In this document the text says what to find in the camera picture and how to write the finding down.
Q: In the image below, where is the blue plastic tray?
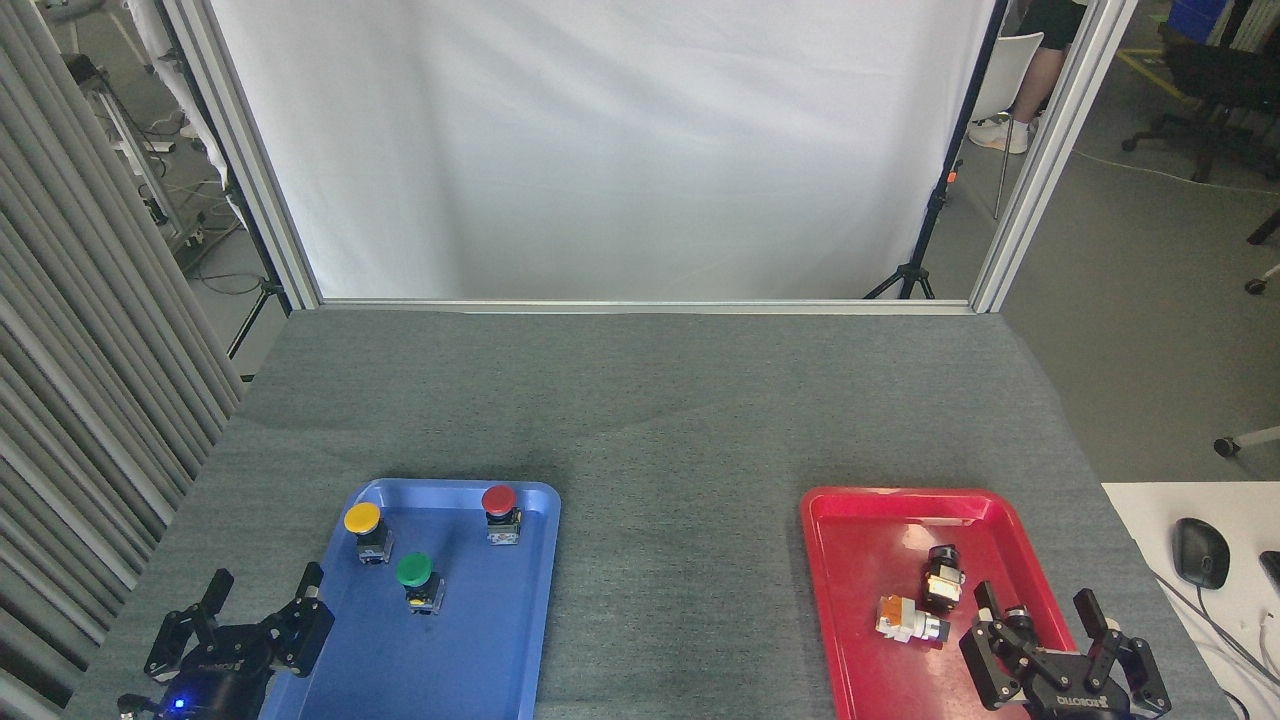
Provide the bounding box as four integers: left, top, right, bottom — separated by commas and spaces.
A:
260, 478, 562, 720

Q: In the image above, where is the black office chair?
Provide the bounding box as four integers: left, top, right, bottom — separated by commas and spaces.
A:
1120, 25, 1280, 185

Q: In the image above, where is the blue bin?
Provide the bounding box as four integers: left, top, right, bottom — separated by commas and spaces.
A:
1166, 0, 1233, 46

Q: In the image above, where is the white backdrop cloth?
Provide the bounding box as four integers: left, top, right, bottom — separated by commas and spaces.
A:
210, 0, 1001, 302

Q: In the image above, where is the white chair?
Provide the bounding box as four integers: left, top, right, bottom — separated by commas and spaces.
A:
968, 32, 1046, 221

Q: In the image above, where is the black light stand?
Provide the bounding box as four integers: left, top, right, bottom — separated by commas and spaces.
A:
226, 180, 293, 360

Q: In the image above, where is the yellow push button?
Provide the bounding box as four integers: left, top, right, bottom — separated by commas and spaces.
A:
343, 502, 394, 567

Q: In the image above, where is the black selector switch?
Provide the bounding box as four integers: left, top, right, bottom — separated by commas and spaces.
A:
922, 545, 967, 613

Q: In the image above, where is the grey pleated curtain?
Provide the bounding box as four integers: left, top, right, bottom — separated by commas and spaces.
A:
0, 0, 247, 720

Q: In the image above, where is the green push button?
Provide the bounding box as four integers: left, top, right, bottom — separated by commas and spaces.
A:
395, 552, 445, 615

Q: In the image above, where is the white desk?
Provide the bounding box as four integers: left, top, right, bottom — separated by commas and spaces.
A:
1100, 482, 1280, 720

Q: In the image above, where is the metal equipment rack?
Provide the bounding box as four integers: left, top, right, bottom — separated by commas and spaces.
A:
60, 50, 206, 253

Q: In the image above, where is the grey wheeled chair leg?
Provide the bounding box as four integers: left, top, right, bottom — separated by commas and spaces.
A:
1213, 424, 1280, 459

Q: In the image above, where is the black wheeled chair base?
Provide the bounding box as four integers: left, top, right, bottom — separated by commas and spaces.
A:
1244, 205, 1280, 296

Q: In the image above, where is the silver frame crossbar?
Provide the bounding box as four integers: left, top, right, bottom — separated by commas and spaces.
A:
318, 298, 977, 317

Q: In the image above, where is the red push button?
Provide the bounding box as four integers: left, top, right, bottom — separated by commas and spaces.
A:
481, 485, 523, 547

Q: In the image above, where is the white floor cable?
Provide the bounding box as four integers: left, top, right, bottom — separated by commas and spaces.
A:
1074, 147, 1280, 197

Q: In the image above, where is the orange white switch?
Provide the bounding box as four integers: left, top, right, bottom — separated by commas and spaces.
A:
876, 595, 951, 648

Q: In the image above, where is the black tripod stand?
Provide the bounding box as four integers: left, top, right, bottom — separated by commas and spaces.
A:
863, 0, 1011, 301

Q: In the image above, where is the red plastic tray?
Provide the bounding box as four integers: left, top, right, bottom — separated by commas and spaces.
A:
800, 486, 1086, 720

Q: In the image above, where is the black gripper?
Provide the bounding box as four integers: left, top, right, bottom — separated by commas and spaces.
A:
959, 580, 1172, 720
145, 562, 337, 720

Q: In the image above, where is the grey mouse cable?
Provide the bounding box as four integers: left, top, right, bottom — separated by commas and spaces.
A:
1150, 570, 1280, 693

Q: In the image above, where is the silver frame post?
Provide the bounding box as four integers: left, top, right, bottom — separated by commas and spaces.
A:
160, 0, 323, 312
970, 0, 1141, 315

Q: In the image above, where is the person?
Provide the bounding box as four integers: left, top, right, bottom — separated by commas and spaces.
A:
968, 0, 1091, 155

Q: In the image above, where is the black computer mouse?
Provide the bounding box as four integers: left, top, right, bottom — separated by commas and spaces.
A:
1172, 517, 1232, 590

